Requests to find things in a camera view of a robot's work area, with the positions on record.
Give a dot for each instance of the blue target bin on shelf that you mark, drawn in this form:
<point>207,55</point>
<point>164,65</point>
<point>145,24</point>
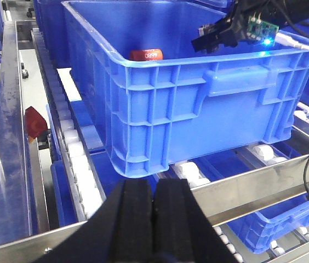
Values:
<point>151,114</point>

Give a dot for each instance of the orange cylindrical capacitor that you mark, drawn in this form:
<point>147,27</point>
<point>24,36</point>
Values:
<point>146,55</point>

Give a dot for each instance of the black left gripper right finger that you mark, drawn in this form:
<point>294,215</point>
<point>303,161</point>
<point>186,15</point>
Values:
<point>181,231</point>

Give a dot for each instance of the white roller track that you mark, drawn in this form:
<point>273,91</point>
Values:
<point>84,184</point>

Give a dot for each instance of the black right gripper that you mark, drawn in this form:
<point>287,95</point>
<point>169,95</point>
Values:
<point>231,29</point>

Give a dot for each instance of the lower shelf blue bin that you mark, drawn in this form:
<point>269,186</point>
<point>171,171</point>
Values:
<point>258,229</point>

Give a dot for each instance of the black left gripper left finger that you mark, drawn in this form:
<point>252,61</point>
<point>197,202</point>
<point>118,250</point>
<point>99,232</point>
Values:
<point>120,230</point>

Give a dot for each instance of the green circuit board camera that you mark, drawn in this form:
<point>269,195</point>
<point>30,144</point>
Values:
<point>261,31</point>

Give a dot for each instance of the red paper bag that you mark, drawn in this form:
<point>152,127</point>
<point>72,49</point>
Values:
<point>35,123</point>

